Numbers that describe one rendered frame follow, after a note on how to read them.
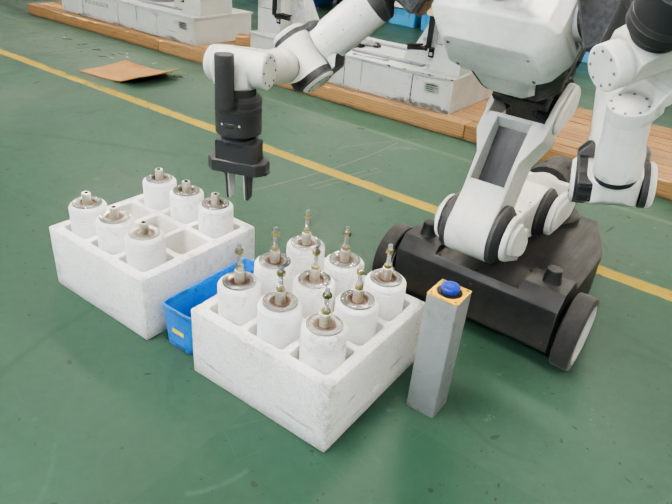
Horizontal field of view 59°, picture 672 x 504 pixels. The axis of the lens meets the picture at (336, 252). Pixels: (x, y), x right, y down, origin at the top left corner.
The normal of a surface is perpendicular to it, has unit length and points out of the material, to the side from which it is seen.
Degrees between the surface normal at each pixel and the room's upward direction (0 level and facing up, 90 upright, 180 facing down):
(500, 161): 64
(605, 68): 109
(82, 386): 0
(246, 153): 90
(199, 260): 90
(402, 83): 90
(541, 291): 45
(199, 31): 90
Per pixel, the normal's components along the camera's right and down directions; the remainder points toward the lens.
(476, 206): -0.41, -0.28
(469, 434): 0.07, -0.86
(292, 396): -0.58, 0.36
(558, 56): 0.19, 0.88
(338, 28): -0.34, 0.30
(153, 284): 0.80, 0.36
